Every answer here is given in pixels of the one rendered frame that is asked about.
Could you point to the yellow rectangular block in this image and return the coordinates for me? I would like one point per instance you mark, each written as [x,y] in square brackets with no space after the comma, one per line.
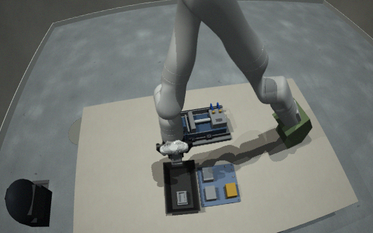
[230,190]

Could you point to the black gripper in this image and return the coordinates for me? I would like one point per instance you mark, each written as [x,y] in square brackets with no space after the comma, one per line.
[181,154]

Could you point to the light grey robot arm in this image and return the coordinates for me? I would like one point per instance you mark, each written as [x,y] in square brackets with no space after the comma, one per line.
[226,19]

